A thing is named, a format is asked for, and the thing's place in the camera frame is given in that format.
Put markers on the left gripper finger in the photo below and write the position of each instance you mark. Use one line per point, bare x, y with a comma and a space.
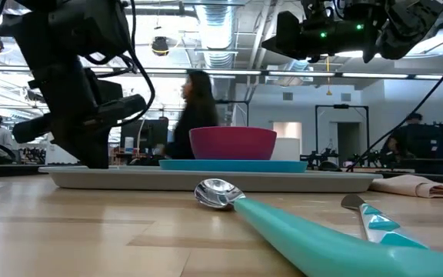
75, 148
98, 150

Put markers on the pink plastic bowl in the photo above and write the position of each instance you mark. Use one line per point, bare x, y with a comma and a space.
233, 144

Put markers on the blue plastic plate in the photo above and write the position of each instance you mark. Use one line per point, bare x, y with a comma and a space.
233, 166

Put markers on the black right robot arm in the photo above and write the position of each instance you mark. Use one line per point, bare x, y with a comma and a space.
410, 27

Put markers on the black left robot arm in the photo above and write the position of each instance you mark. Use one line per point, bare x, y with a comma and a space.
71, 23

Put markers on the grey plastic tray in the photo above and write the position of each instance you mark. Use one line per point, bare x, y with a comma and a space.
129, 181

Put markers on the black computer monitor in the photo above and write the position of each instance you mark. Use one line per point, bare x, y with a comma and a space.
148, 132

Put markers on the black ceiling lamp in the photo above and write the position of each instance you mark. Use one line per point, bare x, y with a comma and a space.
160, 46

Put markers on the white mug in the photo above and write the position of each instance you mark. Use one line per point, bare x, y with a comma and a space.
286, 149

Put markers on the beige cloth napkin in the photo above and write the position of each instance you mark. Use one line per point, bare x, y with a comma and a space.
417, 187

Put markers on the black table border rail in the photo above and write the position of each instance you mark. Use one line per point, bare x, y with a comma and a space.
14, 169

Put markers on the silver ventilation duct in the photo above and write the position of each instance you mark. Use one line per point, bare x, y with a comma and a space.
215, 34

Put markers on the black metal stand frame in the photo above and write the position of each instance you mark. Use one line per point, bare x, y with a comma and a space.
316, 127

